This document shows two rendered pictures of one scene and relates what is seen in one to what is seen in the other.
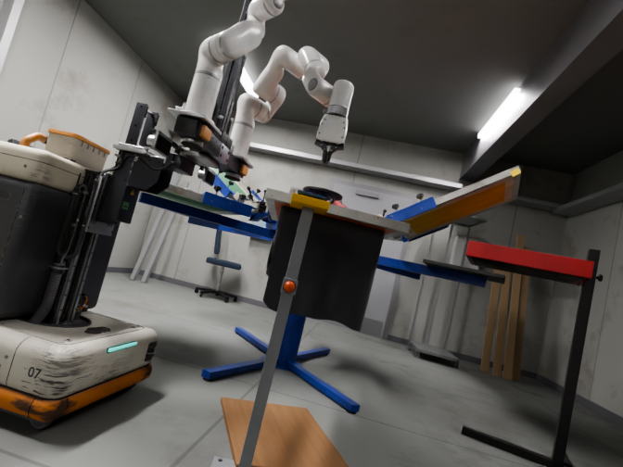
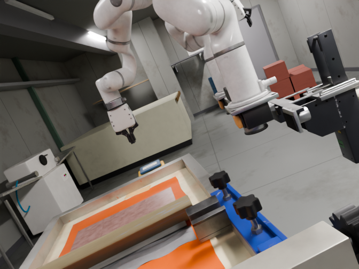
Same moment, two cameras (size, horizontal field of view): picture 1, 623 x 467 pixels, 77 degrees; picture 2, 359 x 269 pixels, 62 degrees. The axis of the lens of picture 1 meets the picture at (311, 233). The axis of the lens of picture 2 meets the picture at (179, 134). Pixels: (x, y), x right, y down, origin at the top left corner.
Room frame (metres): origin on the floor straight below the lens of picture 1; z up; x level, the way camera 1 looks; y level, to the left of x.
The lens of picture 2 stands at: (2.67, 0.16, 1.29)
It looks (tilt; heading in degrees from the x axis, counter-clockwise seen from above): 10 degrees down; 178
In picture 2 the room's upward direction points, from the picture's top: 24 degrees counter-clockwise
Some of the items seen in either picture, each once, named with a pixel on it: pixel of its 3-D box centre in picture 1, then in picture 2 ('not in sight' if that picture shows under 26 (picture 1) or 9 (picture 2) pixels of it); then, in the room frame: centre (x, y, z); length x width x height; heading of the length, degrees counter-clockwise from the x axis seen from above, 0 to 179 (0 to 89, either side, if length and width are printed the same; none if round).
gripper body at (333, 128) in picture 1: (333, 129); (121, 116); (1.36, 0.01, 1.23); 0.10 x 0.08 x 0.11; 81
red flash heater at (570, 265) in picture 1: (523, 263); not in sight; (2.31, -1.27, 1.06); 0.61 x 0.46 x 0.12; 63
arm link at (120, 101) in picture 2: (335, 113); (116, 102); (1.37, 0.02, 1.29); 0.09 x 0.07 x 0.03; 81
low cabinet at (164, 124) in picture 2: not in sight; (136, 134); (-4.05, -0.46, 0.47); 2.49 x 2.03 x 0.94; 81
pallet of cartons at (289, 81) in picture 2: not in sight; (288, 77); (-3.08, 2.84, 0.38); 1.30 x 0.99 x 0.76; 169
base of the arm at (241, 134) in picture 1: (236, 143); (243, 73); (1.79, 0.44, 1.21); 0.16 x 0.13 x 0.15; 81
